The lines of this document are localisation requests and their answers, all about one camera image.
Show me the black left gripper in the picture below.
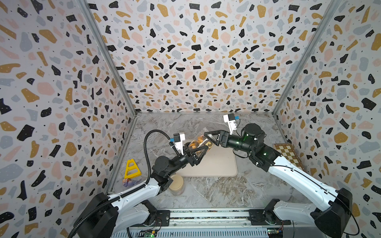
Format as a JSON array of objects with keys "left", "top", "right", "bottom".
[{"left": 166, "top": 141, "right": 206, "bottom": 179}]

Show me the clear plastic cookie jar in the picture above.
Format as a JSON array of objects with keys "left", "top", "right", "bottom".
[{"left": 188, "top": 135, "right": 213, "bottom": 149}]

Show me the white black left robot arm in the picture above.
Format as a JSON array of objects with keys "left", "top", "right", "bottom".
[{"left": 68, "top": 146, "right": 208, "bottom": 238}]

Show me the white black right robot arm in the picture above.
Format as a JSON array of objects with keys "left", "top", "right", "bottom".
[{"left": 204, "top": 124, "right": 353, "bottom": 238}]

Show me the jar with beige lid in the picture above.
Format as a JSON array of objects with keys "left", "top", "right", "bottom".
[{"left": 169, "top": 174, "right": 185, "bottom": 195}]

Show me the cream rectangular tray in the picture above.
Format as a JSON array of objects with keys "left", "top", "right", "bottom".
[{"left": 176, "top": 140, "right": 238, "bottom": 177}]

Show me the yellow triangular toy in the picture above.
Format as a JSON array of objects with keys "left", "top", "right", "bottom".
[{"left": 124, "top": 159, "right": 141, "bottom": 179}]

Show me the wooden chessboard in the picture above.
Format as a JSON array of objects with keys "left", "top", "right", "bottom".
[{"left": 273, "top": 143, "right": 304, "bottom": 171}]

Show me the small purple toy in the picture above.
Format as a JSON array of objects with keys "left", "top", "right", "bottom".
[{"left": 122, "top": 178, "right": 141, "bottom": 187}]

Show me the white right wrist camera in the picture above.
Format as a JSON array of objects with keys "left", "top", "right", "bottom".
[{"left": 223, "top": 113, "right": 240, "bottom": 135}]

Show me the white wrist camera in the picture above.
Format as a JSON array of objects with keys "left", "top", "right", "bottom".
[
  {"left": 170, "top": 133, "right": 185, "bottom": 155},
  {"left": 223, "top": 113, "right": 240, "bottom": 135}
]

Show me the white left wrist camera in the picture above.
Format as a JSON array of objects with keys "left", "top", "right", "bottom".
[{"left": 170, "top": 133, "right": 185, "bottom": 155}]

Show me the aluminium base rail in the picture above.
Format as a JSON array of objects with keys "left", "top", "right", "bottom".
[{"left": 97, "top": 208, "right": 325, "bottom": 238}]

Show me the black corrugated cable conduit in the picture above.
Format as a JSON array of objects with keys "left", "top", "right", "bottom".
[{"left": 66, "top": 129, "right": 172, "bottom": 238}]

